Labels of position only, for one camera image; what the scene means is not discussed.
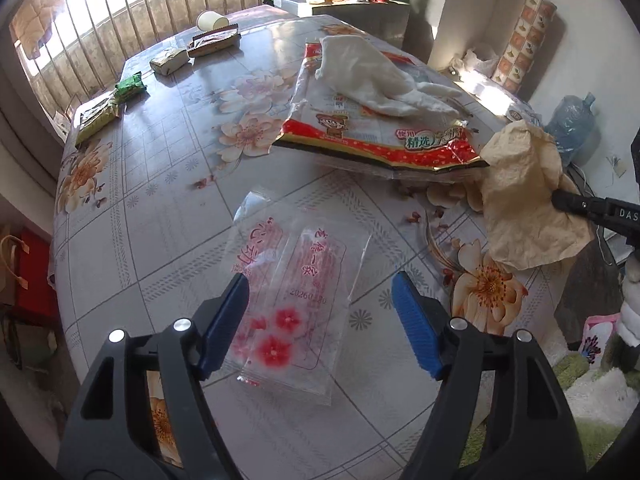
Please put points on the small beige box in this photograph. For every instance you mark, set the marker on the small beige box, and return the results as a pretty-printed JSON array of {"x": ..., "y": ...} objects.
[{"x": 170, "y": 61}]

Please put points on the green fluffy rug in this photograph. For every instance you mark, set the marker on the green fluffy rug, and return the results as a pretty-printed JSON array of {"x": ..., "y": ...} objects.
[{"x": 595, "y": 410}]

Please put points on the metal window railing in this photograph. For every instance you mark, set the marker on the metal window railing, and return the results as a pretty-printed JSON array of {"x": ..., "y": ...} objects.
[{"x": 125, "y": 15}]

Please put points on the white paper cup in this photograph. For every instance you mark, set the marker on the white paper cup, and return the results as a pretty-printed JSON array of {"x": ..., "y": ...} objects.
[{"x": 210, "y": 20}]

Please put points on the patterned wallpaper roll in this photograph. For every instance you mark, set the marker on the patterned wallpaper roll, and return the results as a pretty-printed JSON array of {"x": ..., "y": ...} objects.
[{"x": 525, "y": 40}]

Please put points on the grey cabinet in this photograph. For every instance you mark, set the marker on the grey cabinet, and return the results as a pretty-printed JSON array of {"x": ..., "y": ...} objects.
[{"x": 370, "y": 25}]

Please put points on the white plastic bag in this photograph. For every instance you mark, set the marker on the white plastic bag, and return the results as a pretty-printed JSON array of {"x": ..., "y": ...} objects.
[{"x": 475, "y": 62}]

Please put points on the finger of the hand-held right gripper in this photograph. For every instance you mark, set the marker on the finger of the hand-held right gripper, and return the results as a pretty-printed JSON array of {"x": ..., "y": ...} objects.
[{"x": 580, "y": 205}]

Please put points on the beige puffer jacket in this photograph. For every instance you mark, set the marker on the beige puffer jacket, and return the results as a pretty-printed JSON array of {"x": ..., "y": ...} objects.
[{"x": 35, "y": 15}]

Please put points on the blue water jug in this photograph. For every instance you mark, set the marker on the blue water jug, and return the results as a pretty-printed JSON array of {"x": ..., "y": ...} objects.
[{"x": 572, "y": 125}]

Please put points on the olive green snack packet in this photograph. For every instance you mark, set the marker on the olive green snack packet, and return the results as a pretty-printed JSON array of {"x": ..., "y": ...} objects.
[{"x": 95, "y": 117}]

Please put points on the white cloth glove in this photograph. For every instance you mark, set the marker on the white cloth glove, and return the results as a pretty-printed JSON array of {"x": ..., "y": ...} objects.
[{"x": 370, "y": 80}]

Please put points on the brown paper bag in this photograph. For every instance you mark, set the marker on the brown paper bag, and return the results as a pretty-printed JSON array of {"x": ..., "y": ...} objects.
[{"x": 520, "y": 200}]

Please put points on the white box appliance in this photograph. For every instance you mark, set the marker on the white box appliance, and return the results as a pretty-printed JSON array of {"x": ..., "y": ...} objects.
[{"x": 292, "y": 4}]

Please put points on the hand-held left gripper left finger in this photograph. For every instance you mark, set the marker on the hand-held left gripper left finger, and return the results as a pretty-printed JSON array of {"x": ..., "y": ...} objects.
[{"x": 227, "y": 320}]

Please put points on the bright green snack packet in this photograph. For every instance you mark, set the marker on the bright green snack packet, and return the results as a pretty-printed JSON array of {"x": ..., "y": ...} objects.
[{"x": 130, "y": 87}]

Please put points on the brown snack packet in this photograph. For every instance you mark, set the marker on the brown snack packet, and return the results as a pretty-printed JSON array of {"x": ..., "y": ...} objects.
[{"x": 212, "y": 42}]

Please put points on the clear wrapper with red flowers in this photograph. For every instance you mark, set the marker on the clear wrapper with red flowers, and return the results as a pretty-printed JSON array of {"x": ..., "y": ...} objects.
[{"x": 300, "y": 280}]

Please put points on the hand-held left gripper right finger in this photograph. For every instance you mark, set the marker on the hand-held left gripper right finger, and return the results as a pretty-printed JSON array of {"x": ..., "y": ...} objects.
[{"x": 415, "y": 325}]

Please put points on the red gift bag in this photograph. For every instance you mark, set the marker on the red gift bag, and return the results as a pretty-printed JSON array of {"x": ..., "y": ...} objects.
[{"x": 37, "y": 280}]

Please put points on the large red snack bag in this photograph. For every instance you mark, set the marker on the large red snack bag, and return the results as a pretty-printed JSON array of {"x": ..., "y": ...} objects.
[{"x": 360, "y": 135}]

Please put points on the pink tissue pack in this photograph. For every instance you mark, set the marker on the pink tissue pack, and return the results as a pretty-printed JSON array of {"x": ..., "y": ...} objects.
[{"x": 600, "y": 340}]

